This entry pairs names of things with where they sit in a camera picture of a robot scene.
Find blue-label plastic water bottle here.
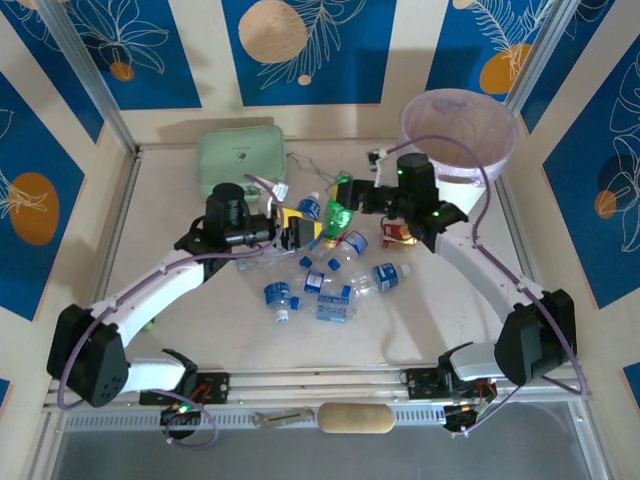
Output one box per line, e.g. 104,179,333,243
351,262,412,297
297,191,322,221
263,282,294,325
301,268,326,294
338,229,371,261

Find green bottle yellow cap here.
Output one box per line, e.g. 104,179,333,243
319,169,359,250

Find red snack packet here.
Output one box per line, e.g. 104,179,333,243
382,222,419,250

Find white ribbed waste bin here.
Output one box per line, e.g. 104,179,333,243
434,169,489,216

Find purple plastic bin liner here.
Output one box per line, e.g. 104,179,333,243
399,88,520,187

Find metal tongs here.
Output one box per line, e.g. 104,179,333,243
287,152,334,184

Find mint green zip pouch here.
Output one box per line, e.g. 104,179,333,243
194,124,289,204

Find beige cushion pad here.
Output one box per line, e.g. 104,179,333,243
318,402,396,435

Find slotted metal strip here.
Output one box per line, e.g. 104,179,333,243
64,404,571,432

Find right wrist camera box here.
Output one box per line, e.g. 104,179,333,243
367,148,390,186

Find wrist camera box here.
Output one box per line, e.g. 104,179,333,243
259,178,291,214
367,148,390,186

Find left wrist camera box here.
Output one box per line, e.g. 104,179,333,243
259,178,291,214

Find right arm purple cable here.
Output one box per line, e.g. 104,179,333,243
382,134,587,439

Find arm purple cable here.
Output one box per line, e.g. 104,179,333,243
58,173,281,448
382,134,587,439

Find aluminium table side rail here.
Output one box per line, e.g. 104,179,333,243
72,149,144,371
494,174,561,361

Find aluminium front rail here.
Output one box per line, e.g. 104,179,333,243
42,367,594,414

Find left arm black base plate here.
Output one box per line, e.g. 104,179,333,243
138,372,232,406

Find metal bracket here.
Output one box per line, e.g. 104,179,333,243
251,407,316,430

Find aluminium frame post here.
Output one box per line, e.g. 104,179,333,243
503,0,601,119
35,0,141,156

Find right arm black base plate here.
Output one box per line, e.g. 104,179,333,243
403,368,496,401

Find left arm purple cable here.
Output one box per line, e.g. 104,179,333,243
58,173,281,448

